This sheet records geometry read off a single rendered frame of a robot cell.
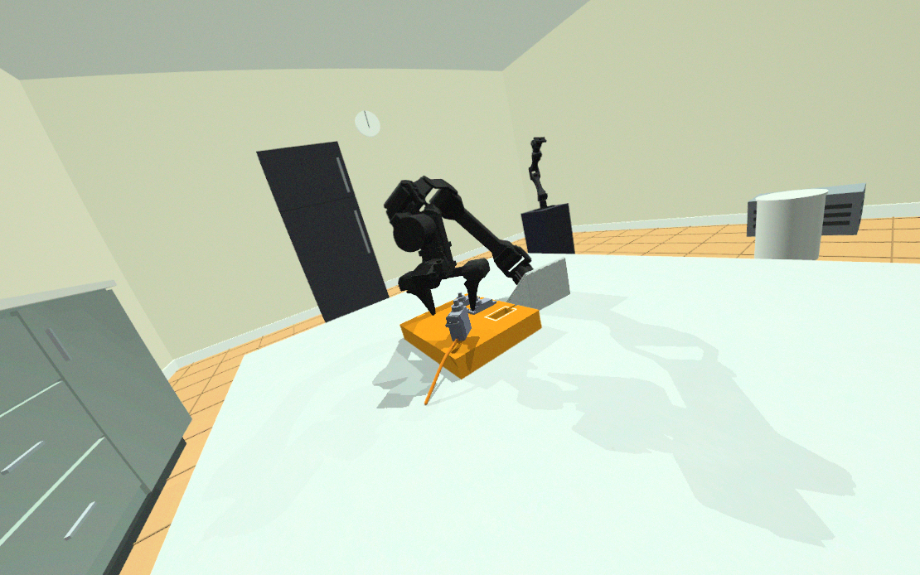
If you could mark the orange rectangular block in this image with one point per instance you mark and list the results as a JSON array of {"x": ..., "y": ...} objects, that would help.
[{"x": 496, "y": 327}]

